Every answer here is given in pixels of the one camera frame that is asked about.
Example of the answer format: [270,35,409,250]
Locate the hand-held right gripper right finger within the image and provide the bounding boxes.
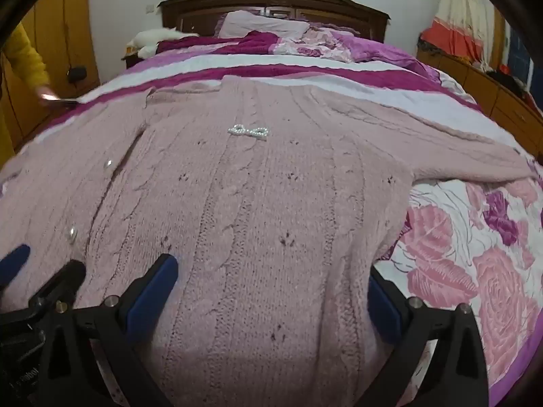
[356,268,490,407]

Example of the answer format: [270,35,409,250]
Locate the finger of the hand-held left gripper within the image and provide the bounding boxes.
[29,259,88,311]
[0,244,31,291]

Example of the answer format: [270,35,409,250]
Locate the pink knit cardigan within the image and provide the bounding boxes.
[0,75,537,407]

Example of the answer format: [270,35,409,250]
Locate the window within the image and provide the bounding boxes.
[505,25,535,94]

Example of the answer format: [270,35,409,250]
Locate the folded purple floral quilt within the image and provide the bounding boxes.
[155,25,429,77]

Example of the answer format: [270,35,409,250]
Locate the dark wooden nightstand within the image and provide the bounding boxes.
[121,46,157,69]

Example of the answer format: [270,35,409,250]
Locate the long wooden cabinet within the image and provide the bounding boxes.
[416,46,543,157]

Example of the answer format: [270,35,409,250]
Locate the pink pillow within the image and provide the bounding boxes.
[214,9,312,39]

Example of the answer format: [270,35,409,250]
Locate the orange cloth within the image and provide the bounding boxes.
[418,17,486,66]

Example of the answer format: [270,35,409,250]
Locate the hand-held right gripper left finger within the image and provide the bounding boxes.
[42,253,179,407]

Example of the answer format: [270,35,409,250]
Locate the cream patterned curtain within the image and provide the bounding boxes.
[435,0,488,52]

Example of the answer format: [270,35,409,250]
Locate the floral striped bed blanket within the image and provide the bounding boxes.
[17,38,543,403]

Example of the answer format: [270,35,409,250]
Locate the wooden wardrobe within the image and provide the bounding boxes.
[0,0,102,153]

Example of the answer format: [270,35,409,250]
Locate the pile of dark clothes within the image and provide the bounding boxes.
[484,68,535,98]

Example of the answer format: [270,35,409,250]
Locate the white plush toy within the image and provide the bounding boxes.
[126,27,200,58]

